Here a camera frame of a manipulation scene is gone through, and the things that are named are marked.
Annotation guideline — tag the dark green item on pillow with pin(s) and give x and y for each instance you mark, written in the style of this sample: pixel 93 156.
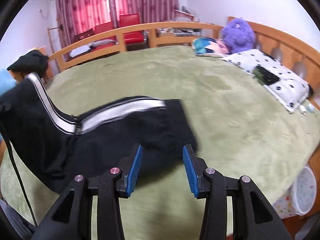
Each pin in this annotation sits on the dark green item on pillow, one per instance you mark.
pixel 264 77

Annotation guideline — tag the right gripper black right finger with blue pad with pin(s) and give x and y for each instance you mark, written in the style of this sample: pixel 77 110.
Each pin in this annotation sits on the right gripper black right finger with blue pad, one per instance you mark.
pixel 253 215

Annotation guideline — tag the white patterned waste bin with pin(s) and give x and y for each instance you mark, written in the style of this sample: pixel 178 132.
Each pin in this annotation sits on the white patterned waste bin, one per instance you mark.
pixel 304 190

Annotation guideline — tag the black pants white side stripe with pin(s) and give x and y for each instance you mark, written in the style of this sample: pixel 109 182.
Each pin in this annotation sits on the black pants white side stripe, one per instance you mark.
pixel 56 146

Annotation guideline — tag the light blue folded towel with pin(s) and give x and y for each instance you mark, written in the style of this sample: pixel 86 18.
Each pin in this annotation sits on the light blue folded towel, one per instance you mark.
pixel 7 82

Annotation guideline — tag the white black-dotted pillow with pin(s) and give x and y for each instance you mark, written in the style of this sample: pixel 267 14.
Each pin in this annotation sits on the white black-dotted pillow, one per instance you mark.
pixel 285 85

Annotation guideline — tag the pink red curtain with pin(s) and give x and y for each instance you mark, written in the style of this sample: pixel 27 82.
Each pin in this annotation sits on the pink red curtain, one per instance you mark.
pixel 78 16

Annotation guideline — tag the wooden nightstand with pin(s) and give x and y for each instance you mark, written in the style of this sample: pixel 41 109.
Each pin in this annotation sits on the wooden nightstand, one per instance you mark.
pixel 49 73

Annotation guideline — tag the green plush bed blanket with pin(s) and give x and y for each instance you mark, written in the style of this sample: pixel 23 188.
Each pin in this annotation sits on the green plush bed blanket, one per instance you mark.
pixel 240 127

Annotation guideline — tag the colourful geometric pillow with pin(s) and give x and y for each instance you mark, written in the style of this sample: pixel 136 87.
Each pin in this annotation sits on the colourful geometric pillow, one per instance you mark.
pixel 211 47

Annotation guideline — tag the purple plush toy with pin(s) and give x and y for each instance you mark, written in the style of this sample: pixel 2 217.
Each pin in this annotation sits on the purple plush toy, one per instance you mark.
pixel 238 36

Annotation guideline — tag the black garment on nightstand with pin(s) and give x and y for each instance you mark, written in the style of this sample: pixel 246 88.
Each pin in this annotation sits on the black garment on nightstand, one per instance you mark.
pixel 32 62

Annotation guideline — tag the wooden bed frame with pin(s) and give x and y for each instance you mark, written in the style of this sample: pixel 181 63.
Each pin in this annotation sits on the wooden bed frame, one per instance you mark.
pixel 110 42

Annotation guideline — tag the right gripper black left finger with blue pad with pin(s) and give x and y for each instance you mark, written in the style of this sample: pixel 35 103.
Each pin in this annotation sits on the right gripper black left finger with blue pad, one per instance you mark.
pixel 70 216

